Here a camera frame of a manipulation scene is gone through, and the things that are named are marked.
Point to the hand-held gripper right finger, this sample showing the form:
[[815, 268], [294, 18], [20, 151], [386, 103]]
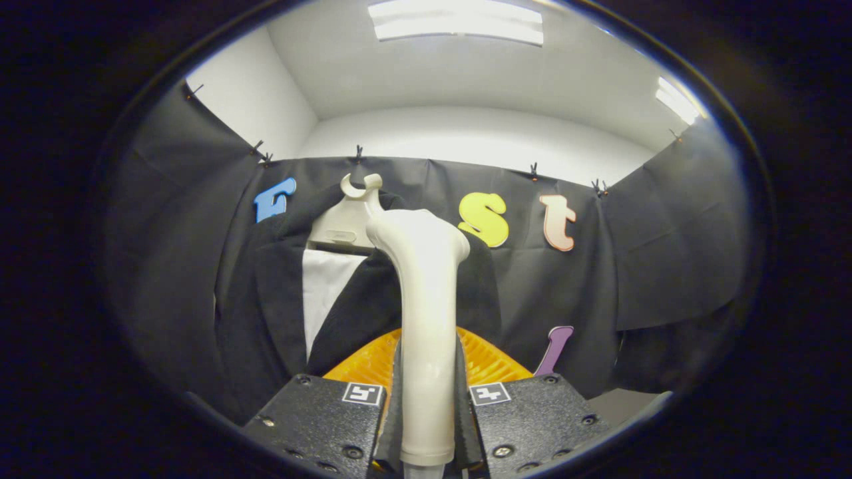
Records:
[[532, 419]]

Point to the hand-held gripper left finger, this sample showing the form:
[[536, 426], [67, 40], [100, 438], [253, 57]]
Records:
[[313, 419]]

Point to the black suit jacket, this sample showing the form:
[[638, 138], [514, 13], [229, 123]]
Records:
[[359, 313]]

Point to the white shirt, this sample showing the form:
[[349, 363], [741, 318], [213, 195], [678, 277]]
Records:
[[323, 286]]

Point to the white garment steamer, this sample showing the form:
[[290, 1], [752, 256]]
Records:
[[426, 319]]

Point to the black backdrop cloth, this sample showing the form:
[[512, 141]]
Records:
[[632, 266]]

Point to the row of black clips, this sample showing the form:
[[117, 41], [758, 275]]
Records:
[[359, 154]]

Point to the small ceiling light panel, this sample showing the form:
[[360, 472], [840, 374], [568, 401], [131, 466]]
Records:
[[675, 100]]

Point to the large ceiling light panel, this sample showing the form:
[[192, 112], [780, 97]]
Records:
[[459, 23]]

